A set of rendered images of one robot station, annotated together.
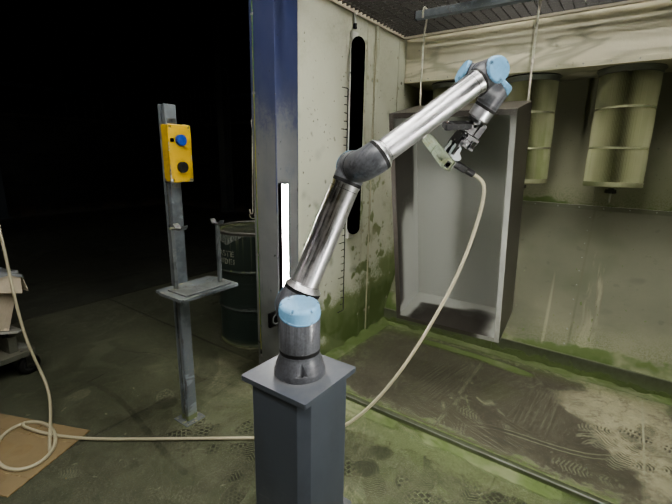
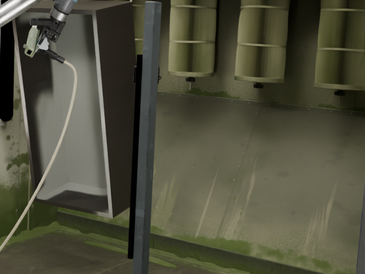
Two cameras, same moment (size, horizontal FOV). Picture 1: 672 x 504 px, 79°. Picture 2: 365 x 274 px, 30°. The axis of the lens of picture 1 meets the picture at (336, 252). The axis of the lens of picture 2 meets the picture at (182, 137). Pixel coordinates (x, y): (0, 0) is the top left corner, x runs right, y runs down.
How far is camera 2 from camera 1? 2.11 m
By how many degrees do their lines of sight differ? 7
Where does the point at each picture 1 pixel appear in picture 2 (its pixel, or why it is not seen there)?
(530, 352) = (186, 248)
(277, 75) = not seen: outside the picture
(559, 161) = (231, 56)
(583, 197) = (252, 93)
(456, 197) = (89, 85)
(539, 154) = (197, 48)
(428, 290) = (77, 179)
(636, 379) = (266, 266)
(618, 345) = (257, 236)
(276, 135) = not seen: outside the picture
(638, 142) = (268, 40)
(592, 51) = not seen: outside the picture
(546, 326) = (202, 221)
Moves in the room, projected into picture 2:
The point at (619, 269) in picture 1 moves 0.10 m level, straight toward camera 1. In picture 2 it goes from (270, 163) to (264, 165)
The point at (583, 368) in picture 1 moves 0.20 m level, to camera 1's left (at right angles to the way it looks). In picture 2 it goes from (227, 260) to (196, 259)
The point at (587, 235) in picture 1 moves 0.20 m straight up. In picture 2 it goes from (251, 131) to (253, 103)
